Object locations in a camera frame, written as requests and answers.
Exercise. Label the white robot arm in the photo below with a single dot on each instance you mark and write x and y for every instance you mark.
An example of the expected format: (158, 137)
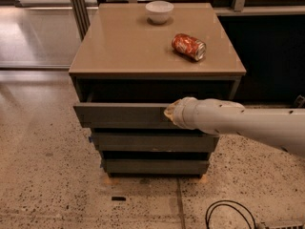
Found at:
(283, 129)

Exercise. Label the red soda can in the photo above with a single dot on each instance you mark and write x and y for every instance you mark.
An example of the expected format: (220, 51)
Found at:
(190, 46)

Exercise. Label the white ceramic bowl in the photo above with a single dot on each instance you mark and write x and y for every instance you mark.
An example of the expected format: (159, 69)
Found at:
(159, 11)

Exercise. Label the grey top drawer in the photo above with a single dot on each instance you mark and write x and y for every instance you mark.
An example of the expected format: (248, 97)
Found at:
(140, 114)

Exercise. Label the grey drawer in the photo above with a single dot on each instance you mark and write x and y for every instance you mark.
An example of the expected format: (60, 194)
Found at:
(155, 142)
(140, 114)
(146, 163)

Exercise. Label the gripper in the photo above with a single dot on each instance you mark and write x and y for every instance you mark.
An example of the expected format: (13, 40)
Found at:
(181, 114)

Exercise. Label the black object by wall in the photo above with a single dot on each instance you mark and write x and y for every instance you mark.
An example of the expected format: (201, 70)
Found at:
(299, 102)

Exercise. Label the grey middle drawer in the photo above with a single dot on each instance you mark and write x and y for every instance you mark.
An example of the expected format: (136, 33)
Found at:
(155, 142)

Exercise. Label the grey power strip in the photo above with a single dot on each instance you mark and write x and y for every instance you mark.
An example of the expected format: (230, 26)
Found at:
(281, 224)

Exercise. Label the grey bottom drawer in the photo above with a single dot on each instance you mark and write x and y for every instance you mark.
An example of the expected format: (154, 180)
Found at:
(146, 163)

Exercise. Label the black floor marker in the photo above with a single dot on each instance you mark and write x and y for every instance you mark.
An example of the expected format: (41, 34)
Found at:
(118, 199)

